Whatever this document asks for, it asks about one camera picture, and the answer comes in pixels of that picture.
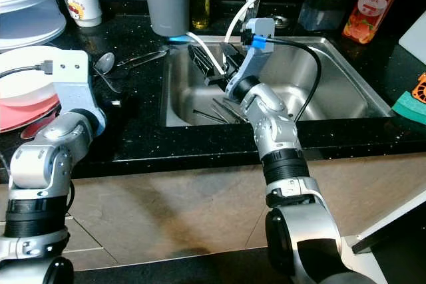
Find white open drawer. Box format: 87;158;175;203
349;201;426;284

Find translucent plastic container stack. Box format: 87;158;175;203
0;0;67;52

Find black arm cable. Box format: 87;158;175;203
273;37;321;122
0;60;55;185

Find brown cabinet front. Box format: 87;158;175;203
67;154;426;258

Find steel tongs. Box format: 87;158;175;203
115;48;169;70

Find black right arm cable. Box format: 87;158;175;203
273;37;321;122

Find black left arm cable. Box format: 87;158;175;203
0;60;55;185

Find white cutting board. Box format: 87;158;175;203
398;10;426;65

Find white printed cup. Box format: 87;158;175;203
63;0;103;28

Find steel spoon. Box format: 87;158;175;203
95;52;117;75

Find white plate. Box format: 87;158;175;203
0;46;64;106

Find red plate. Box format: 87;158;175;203
0;93;61;133

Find round metal sink plug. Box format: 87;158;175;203
272;15;292;30

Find white flexible hose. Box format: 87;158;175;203
185;0;330;77

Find orange patterned trivet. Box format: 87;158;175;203
413;72;426;104

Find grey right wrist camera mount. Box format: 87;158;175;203
230;18;276;88

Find orange dish soap bottle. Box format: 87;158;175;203
342;0;408;45

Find steel cutlery piece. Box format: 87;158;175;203
192;108;230;125
210;101;240;124
216;96;244;108

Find green sponge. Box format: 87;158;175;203
391;90;426;126

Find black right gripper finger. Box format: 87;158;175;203
189;44;214;86
195;43;220;86

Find dark sponge holder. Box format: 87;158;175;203
298;0;343;31

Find stainless steel sink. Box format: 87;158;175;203
160;35;395;128

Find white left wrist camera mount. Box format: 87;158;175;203
50;58;107;132

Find grey tumbler with red logo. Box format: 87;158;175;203
142;0;192;37

